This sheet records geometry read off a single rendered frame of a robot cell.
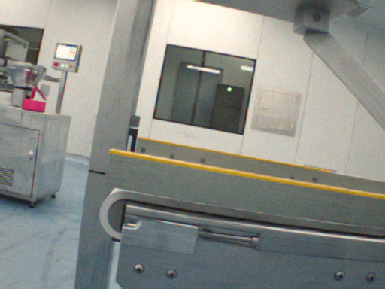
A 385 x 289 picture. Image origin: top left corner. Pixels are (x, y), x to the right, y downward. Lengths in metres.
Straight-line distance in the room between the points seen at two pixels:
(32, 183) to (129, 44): 2.41
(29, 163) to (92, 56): 3.16
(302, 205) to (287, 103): 5.21
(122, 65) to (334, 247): 0.44
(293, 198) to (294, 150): 5.27
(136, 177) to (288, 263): 0.17
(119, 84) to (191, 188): 0.33
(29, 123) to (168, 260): 2.63
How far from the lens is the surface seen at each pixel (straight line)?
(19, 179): 3.01
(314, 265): 0.39
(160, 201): 0.35
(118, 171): 0.34
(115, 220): 0.36
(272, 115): 5.50
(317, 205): 0.37
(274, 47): 5.67
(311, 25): 0.37
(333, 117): 5.80
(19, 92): 3.26
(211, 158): 0.61
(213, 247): 0.36
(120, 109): 0.62
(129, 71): 0.63
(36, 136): 2.91
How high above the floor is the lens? 0.87
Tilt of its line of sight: 3 degrees down
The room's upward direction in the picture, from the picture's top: 10 degrees clockwise
